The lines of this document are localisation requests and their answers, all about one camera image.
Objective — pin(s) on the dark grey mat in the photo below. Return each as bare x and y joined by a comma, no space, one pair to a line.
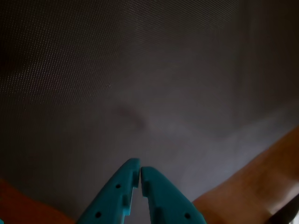
149,81

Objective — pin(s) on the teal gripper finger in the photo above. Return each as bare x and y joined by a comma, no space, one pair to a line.
163,200
109,200

